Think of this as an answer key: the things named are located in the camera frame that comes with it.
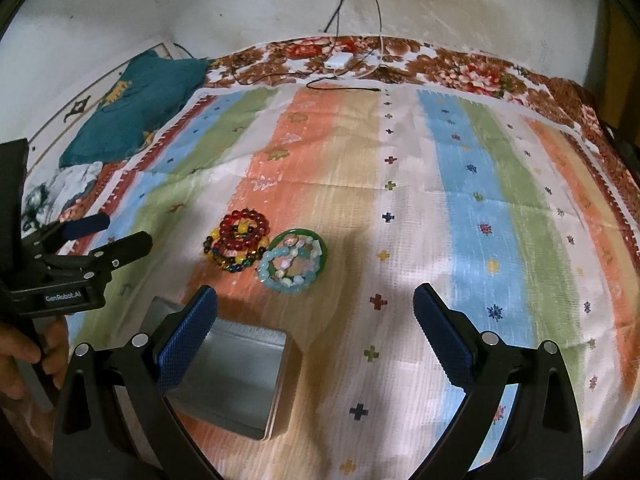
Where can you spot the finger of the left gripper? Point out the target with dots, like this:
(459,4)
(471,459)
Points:
(56,234)
(110,256)

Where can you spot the person's left hand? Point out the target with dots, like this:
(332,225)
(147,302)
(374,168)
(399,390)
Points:
(16,349)

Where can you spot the teal blanket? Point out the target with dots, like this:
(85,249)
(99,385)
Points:
(150,91)

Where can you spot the green jade bangle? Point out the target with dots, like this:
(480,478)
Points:
(297,257)

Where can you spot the white charger adapter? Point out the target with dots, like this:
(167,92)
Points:
(338,60)

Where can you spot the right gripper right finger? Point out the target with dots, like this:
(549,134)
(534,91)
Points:
(444,330)

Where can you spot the silver metal tin box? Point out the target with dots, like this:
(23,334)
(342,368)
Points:
(242,380)

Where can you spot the white crumpled cloth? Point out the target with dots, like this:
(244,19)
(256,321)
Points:
(44,202)

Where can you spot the striped colourful woven cloth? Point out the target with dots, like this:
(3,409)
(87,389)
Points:
(508,215)

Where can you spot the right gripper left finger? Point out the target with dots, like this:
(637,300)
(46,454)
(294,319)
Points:
(180,336)

